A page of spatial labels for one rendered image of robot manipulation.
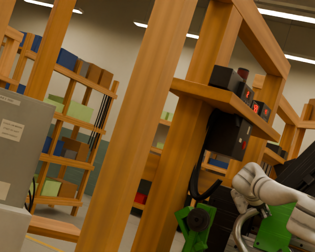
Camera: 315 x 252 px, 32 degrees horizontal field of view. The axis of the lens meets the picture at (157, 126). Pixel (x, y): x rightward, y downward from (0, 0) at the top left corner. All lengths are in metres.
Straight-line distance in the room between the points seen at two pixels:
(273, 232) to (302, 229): 0.59
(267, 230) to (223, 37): 0.70
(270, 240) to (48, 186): 6.18
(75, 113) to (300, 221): 6.70
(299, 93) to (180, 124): 9.38
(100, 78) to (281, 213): 6.60
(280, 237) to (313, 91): 9.26
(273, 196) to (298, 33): 10.06
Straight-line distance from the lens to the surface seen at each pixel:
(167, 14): 1.60
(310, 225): 1.46
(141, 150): 1.56
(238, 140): 2.04
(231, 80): 1.91
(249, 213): 2.04
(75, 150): 8.44
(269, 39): 2.51
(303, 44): 11.49
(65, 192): 8.49
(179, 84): 1.85
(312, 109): 6.25
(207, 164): 10.77
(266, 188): 1.61
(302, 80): 11.29
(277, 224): 2.05
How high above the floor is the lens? 1.27
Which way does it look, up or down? 3 degrees up
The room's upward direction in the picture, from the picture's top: 18 degrees clockwise
